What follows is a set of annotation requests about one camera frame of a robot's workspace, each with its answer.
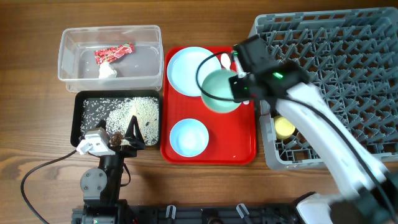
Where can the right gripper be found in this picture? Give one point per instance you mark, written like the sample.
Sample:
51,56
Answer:
238,94

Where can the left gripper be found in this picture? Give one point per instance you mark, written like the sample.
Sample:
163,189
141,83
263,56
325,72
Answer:
130,151

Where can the rice and brown food waste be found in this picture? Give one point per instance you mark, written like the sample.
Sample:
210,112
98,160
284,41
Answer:
117,112

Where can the white plastic spoon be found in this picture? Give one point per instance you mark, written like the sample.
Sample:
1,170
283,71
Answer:
225,61

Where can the mint green bowl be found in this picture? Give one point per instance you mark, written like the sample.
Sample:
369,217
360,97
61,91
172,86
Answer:
217,84

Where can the yellow plastic cup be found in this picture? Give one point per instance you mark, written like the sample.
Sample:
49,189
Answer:
283,127

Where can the white napkin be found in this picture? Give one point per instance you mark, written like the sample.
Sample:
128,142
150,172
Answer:
107,71

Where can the small light blue bowl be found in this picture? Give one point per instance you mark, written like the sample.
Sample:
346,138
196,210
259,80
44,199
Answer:
189,137

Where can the red snack wrapper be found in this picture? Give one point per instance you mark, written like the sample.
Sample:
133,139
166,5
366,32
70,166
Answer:
113,53

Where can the large light blue plate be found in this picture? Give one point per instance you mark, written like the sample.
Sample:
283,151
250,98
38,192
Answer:
182,68

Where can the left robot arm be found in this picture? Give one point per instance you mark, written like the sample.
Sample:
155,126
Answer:
101,186

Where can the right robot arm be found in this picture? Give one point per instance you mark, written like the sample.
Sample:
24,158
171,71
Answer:
367,190

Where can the grey dishwasher rack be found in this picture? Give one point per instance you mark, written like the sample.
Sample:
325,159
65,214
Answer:
351,56

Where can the black plastic tray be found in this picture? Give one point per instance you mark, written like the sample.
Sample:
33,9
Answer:
76,136

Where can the red serving tray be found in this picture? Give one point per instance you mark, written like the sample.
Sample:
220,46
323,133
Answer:
232,136

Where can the clear plastic bin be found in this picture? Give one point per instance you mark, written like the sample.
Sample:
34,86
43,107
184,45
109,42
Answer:
141,65

